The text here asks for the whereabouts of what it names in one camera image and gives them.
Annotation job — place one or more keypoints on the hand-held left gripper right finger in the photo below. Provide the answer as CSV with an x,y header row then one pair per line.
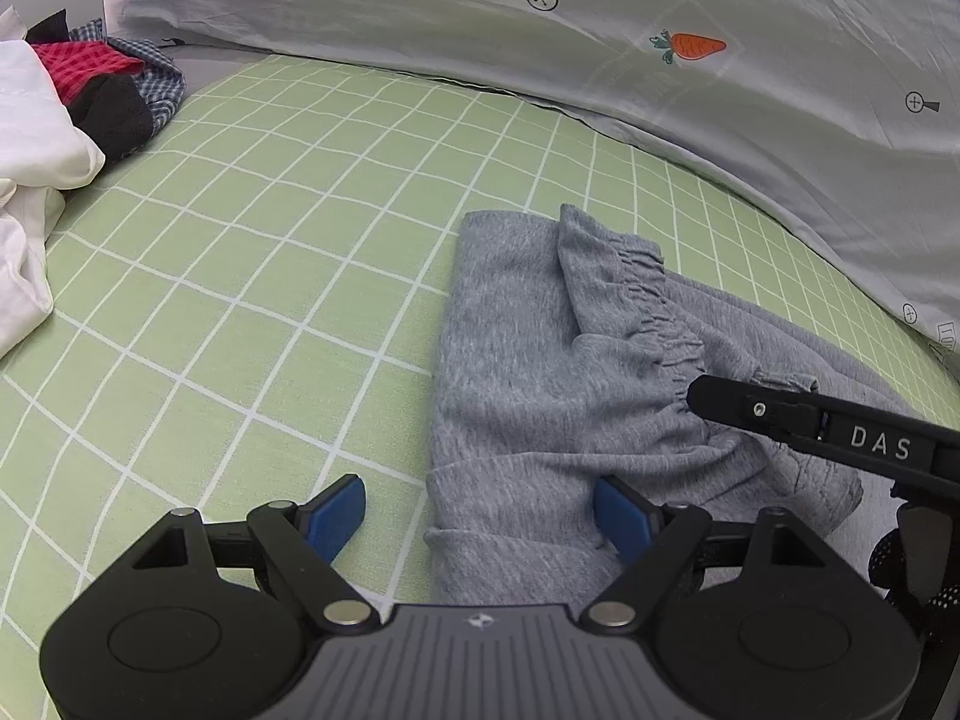
x,y
622,517

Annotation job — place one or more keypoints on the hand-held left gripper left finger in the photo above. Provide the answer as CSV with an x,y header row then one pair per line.
x,y
336,514

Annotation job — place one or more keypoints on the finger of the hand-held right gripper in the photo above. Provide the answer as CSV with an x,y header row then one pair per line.
x,y
739,405

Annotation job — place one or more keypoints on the grey sweatpants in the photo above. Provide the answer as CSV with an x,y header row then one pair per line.
x,y
540,360

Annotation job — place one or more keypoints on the person's right hand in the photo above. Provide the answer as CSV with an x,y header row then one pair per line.
x,y
921,555

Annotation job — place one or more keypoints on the grey carrot-print pillow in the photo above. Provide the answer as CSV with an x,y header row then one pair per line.
x,y
750,127

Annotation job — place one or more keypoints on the green checked bed sheet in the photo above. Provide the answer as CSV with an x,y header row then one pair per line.
x,y
262,240

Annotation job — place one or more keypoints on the black cloth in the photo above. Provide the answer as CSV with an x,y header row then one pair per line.
x,y
112,116

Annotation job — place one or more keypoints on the blue checked cloth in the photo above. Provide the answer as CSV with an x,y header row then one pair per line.
x,y
161,90

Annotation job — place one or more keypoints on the white garment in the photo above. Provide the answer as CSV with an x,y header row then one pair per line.
x,y
30,127

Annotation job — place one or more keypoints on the red checked cloth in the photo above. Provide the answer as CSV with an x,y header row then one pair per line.
x,y
79,67

